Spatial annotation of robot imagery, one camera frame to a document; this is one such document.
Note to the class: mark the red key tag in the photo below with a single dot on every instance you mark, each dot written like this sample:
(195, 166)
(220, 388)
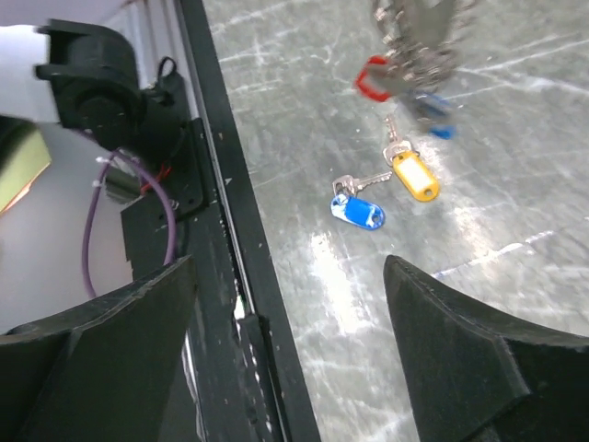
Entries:
(366, 83)

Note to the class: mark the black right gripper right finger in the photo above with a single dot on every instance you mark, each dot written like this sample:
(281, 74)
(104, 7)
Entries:
(475, 373)

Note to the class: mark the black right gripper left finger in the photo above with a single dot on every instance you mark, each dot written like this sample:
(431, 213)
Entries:
(101, 371)

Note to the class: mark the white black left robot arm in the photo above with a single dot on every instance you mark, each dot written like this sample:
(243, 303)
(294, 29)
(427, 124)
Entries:
(84, 77)

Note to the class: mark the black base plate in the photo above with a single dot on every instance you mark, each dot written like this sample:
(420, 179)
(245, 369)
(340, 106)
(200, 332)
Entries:
(239, 377)

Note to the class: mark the metal disc with key rings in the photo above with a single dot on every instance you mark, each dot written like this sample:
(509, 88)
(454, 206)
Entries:
(421, 39)

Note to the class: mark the dark blue key tag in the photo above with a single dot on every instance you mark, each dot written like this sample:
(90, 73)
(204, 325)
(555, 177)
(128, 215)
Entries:
(433, 114)

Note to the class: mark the yellow key tag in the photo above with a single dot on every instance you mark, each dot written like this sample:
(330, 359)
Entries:
(405, 161)

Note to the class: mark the aluminium rail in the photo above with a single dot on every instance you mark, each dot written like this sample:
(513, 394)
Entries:
(153, 29)

